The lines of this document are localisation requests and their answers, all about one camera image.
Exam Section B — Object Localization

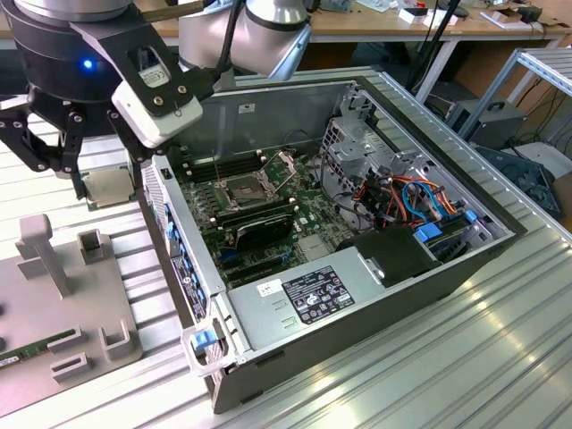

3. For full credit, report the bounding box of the graphics card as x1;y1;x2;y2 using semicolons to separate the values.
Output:
232;213;297;252

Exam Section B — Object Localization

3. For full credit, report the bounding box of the black stand pole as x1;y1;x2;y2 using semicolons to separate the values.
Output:
408;0;462;93

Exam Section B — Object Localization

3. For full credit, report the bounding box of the blue wire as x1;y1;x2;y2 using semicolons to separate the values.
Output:
417;178;444;220
400;181;430;223

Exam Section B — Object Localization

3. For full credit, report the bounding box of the brown cardboard box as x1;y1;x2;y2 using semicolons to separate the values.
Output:
454;40;559;115

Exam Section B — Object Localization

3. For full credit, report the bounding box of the green RAM stick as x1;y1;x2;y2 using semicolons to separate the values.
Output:
214;198;299;228
0;328;76;370

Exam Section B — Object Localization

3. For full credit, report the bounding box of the silver power supply unit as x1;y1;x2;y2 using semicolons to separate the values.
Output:
225;247;386;353

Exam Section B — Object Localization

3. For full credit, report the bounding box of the grey parts rack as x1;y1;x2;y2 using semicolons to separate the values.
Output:
0;213;145;417

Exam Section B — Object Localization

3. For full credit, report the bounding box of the silver CPU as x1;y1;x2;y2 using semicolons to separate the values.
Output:
84;168;135;209

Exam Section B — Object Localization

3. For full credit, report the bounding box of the silver metal drive cage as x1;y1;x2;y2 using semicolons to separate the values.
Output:
317;114;433;227

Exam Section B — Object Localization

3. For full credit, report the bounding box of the metal socket cover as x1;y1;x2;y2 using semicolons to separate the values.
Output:
257;149;299;197

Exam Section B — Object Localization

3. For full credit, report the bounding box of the black expansion slot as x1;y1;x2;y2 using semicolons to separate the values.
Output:
221;257;290;282

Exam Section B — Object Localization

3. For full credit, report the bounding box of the silver finned heatsink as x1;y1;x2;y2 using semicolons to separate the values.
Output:
295;234;335;264

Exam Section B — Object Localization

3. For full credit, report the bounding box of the wooden office desk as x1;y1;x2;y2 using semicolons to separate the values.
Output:
0;0;572;105

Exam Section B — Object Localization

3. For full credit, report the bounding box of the open cardboard box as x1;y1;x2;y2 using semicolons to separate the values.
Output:
479;3;545;31

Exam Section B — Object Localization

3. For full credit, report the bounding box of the dark teal bag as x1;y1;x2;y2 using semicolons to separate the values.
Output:
474;143;565;221

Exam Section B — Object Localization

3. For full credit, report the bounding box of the aluminium profile frame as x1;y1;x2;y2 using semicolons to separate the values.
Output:
456;46;572;145

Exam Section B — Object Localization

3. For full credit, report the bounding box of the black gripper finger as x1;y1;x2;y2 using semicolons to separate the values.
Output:
0;95;89;201
105;110;156;203

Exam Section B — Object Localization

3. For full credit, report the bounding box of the white latched RAM slot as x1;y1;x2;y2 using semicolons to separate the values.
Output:
181;148;263;165
183;157;265;174

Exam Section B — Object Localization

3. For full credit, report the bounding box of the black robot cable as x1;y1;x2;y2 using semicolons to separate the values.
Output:
209;0;245;84

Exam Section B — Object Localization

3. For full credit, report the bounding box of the green motherboard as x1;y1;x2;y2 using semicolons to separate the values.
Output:
172;142;343;290

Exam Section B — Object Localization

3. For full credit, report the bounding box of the dark grey equipment box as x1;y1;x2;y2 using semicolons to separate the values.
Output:
445;98;529;152

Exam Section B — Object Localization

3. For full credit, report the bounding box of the small white box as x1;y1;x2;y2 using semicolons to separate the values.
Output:
396;6;431;26

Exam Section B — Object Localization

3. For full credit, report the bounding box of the open PC case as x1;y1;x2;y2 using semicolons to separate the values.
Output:
136;76;528;415

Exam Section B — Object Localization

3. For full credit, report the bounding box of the CPU socket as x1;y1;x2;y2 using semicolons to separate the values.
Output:
219;174;274;212

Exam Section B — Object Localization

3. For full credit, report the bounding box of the black latched RAM slot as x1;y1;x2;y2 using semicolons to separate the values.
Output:
207;194;292;220
181;153;264;170
184;162;266;179

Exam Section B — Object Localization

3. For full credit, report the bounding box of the blue disk carrier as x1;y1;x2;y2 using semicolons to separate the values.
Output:
413;224;442;246

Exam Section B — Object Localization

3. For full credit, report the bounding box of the orange wire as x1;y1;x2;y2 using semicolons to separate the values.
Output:
384;176;408;227

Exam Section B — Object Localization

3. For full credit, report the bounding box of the black plastic shroud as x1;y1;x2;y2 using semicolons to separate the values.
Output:
335;224;442;288

